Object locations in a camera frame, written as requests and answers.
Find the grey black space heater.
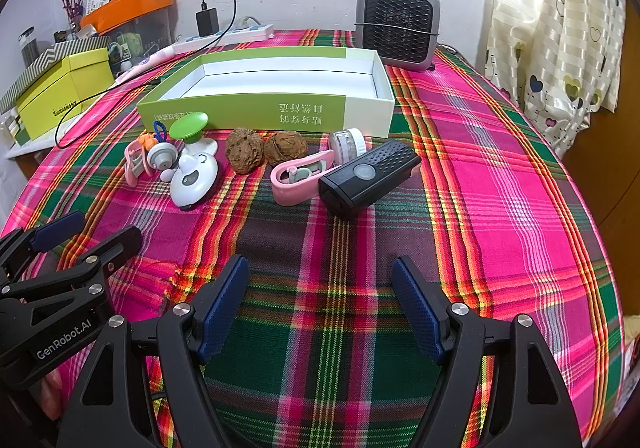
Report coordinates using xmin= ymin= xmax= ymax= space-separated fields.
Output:
xmin=355 ymin=0 xmax=440 ymax=70

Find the green white cardboard box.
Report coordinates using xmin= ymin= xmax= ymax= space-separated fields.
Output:
xmin=137 ymin=46 xmax=396 ymax=138

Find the white round container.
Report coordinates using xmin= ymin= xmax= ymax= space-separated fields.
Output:
xmin=329 ymin=128 xmax=367 ymax=165

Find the white power strip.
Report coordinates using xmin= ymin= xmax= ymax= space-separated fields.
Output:
xmin=171 ymin=24 xmax=274 ymax=54

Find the green top mushroom toy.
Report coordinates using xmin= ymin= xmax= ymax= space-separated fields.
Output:
xmin=169 ymin=112 xmax=218 ymax=156

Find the black rectangular device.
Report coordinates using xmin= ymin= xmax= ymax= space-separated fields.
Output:
xmin=319 ymin=140 xmax=421 ymax=220

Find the orange lid storage bin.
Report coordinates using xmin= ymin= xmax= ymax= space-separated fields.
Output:
xmin=80 ymin=0 xmax=174 ymax=35

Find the heart pattern curtain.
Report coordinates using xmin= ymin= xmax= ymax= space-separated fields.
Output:
xmin=485 ymin=0 xmax=626 ymax=156

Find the yellow green shoe box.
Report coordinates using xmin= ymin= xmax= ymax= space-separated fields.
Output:
xmin=16 ymin=47 xmax=113 ymax=139

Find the white panda toy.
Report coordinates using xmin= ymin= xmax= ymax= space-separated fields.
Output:
xmin=170 ymin=153 xmax=218 ymax=211

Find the white pink tube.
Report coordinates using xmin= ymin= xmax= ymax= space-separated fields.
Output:
xmin=116 ymin=47 xmax=175 ymax=84

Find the black charger with cable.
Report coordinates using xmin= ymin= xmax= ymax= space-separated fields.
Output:
xmin=53 ymin=0 xmax=238 ymax=150

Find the plaid pink bed cloth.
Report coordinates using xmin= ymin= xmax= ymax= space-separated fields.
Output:
xmin=6 ymin=51 xmax=626 ymax=447

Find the brown walnut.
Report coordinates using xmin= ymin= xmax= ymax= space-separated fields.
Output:
xmin=224 ymin=127 xmax=264 ymax=175
xmin=264 ymin=130 xmax=308 ymax=166

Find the pink clip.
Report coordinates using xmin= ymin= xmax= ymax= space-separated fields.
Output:
xmin=270 ymin=150 xmax=335 ymax=207
xmin=124 ymin=140 xmax=153 ymax=188

